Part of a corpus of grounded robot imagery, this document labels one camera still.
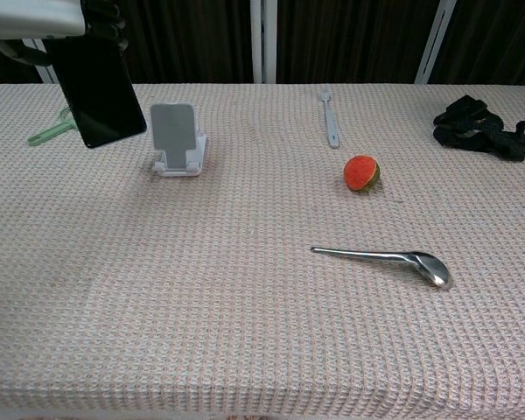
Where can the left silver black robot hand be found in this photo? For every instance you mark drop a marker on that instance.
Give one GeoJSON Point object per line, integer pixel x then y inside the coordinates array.
{"type": "Point", "coordinates": [26, 17]}

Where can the black smartphone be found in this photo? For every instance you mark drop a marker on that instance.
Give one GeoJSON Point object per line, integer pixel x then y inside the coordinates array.
{"type": "Point", "coordinates": [100, 92]}

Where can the white phone stand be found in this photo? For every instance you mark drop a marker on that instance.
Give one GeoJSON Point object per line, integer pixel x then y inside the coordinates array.
{"type": "Point", "coordinates": [175, 131]}

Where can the dark folding screen panel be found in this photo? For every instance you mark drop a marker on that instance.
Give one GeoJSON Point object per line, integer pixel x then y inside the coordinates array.
{"type": "Point", "coordinates": [354, 39]}
{"type": "Point", "coordinates": [192, 39]}
{"type": "Point", "coordinates": [9, 75]}
{"type": "Point", "coordinates": [499, 39]}

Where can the green hand brush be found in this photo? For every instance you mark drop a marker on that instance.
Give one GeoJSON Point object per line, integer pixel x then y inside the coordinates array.
{"type": "Point", "coordinates": [48, 133]}

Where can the white toothbrush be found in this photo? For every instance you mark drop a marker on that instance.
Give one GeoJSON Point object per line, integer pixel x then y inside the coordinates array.
{"type": "Point", "coordinates": [331, 122]}

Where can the pink waffle tablecloth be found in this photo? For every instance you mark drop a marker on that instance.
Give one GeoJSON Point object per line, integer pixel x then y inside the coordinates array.
{"type": "Point", "coordinates": [245, 328]}

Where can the metal spoon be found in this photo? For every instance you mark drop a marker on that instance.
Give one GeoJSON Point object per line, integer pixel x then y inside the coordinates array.
{"type": "Point", "coordinates": [433, 267]}

